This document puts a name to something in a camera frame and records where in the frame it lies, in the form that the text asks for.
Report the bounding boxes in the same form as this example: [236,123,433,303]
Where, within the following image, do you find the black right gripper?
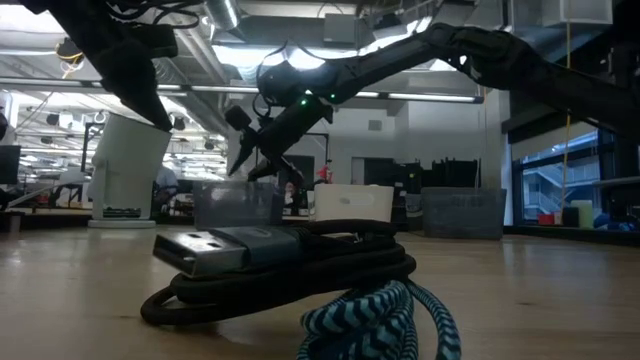
[228,97,334,189]

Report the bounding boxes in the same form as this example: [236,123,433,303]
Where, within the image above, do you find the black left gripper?
[74,24,174,132]

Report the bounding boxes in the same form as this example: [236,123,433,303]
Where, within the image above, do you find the black USB cable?
[139,219,418,327]

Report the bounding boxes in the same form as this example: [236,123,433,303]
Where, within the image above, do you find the clear grey plastic bin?
[193,180,285,230]

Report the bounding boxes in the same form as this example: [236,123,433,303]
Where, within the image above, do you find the tall white bin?
[87,112,173,230]

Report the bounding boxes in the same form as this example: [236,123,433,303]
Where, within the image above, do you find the person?
[152,164,179,201]
[282,180,301,216]

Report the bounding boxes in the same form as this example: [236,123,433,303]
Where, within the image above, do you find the grey slanted bar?
[7,179,86,207]

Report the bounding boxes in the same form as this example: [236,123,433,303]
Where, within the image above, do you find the grey ceiling box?
[323,13,359,44]

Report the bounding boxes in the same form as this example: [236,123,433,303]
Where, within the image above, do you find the dark computer monitor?
[0,144,22,185]

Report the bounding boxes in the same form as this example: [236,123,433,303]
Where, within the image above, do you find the overhead light bar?
[0,75,485,105]

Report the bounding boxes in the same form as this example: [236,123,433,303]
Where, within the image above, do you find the pale green container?
[571,199,595,230]

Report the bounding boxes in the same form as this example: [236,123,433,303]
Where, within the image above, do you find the blue object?
[594,213,639,232]

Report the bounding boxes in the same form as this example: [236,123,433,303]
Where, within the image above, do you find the white ceiling box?
[541,0,614,27]

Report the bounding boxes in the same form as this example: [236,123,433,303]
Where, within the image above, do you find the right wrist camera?
[224,105,253,132]

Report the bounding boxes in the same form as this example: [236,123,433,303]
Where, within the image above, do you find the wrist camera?
[224,105,253,132]
[134,22,179,59]

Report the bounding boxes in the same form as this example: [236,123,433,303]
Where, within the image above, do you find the black frame stand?
[299,130,331,171]

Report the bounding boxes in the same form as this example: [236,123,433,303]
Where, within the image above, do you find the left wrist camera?
[134,22,179,59]

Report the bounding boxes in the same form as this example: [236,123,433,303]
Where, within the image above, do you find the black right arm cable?
[252,42,291,119]

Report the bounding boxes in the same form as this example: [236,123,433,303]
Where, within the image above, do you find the black ceiling device yellow cable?
[55,38,86,65]

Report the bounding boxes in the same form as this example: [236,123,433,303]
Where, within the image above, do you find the white bin with handle slot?
[312,183,396,224]

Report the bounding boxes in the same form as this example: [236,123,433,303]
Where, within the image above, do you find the silver ventilation duct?
[204,0,241,31]

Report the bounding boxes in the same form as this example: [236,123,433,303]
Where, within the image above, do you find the blue black braided cable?
[295,279,462,360]

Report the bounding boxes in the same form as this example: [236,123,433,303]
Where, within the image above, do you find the grey horizontal rail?
[592,175,640,190]

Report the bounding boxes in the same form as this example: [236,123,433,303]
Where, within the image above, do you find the black vertical post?
[612,134,640,221]

